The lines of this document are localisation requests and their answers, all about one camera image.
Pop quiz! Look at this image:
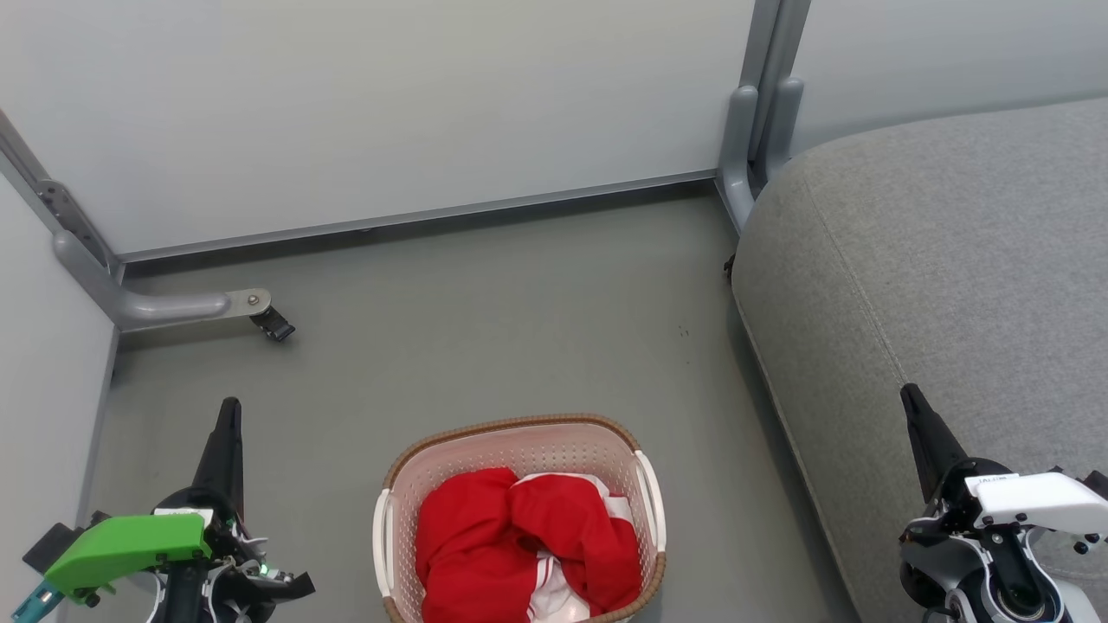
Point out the large red striped garment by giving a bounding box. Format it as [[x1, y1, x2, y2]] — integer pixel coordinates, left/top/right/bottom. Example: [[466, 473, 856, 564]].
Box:
[[415, 467, 559, 623]]

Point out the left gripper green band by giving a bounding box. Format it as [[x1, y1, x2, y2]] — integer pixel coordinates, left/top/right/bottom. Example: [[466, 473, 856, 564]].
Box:
[[22, 397, 316, 623]]

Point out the grey fabric sofa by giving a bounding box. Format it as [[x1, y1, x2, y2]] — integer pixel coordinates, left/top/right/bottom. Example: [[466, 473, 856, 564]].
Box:
[[731, 96, 1108, 623]]

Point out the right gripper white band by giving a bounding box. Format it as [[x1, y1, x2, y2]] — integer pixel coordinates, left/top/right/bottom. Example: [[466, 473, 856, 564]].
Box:
[[899, 383, 1108, 555]]

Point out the grey metal partition base rail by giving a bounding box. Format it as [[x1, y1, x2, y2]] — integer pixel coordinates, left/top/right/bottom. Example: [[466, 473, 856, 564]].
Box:
[[116, 169, 720, 264]]

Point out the black partition foot pad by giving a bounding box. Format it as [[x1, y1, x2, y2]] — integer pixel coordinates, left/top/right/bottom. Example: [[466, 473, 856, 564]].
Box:
[[250, 306, 297, 343]]

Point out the left arm cable teal connector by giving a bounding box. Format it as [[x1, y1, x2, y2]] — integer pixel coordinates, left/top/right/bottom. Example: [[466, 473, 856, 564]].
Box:
[[10, 581, 63, 623]]

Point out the grey metal partition leg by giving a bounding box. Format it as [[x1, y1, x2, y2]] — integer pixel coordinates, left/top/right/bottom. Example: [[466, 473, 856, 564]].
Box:
[[0, 110, 273, 335]]

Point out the small red garment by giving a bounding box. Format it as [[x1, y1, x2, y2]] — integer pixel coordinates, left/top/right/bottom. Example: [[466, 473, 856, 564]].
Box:
[[508, 472, 644, 620]]

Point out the white plastic laundry basket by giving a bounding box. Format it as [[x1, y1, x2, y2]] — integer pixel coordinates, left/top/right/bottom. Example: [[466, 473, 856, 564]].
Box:
[[372, 413, 668, 623]]

